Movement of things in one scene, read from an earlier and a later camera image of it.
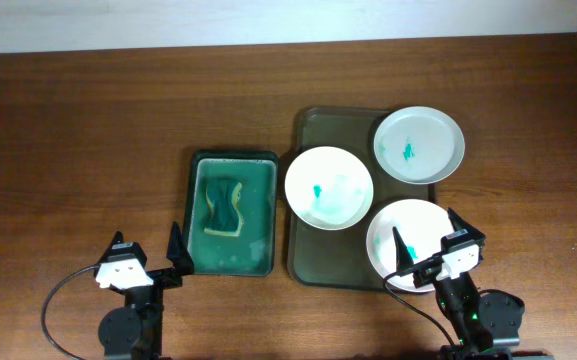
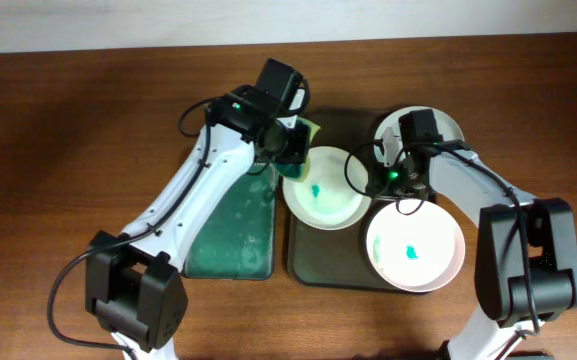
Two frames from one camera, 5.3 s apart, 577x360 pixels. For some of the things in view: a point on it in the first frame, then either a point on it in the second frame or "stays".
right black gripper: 405,259 -> 377,188
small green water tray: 232,212 stays
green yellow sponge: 226,216 -> 299,170
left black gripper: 182,263 -> 298,154
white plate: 328,189 stays
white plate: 421,226 stays
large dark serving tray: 320,257 stays
